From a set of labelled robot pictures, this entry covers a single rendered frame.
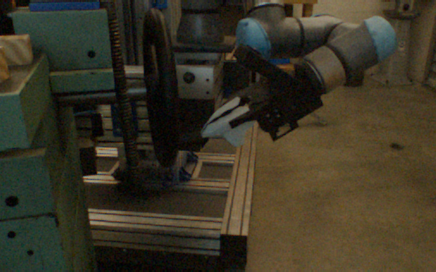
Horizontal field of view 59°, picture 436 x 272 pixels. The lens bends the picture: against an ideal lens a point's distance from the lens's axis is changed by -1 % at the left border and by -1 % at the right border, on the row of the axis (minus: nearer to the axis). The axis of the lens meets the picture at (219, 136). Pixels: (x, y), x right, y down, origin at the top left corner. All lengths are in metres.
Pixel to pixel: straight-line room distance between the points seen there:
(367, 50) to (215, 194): 1.01
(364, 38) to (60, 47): 0.48
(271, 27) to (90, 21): 0.31
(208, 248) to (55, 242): 0.83
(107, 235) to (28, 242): 0.84
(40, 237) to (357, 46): 0.56
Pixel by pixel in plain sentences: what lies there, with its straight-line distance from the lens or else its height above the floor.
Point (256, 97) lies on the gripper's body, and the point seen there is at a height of 0.82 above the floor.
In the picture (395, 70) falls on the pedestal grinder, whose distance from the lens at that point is 4.33.
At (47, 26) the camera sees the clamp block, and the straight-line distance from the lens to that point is 0.65.
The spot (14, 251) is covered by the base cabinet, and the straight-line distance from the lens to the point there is 0.61.
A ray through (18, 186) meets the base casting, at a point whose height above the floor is 0.76.
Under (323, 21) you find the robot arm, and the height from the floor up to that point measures 0.93.
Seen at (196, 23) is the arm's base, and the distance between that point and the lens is 1.21.
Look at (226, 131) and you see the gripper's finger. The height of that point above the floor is 0.77.
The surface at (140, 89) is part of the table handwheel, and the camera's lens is 0.72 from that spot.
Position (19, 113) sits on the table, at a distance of 0.44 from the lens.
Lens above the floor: 1.00
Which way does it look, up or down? 22 degrees down
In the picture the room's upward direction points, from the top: straight up
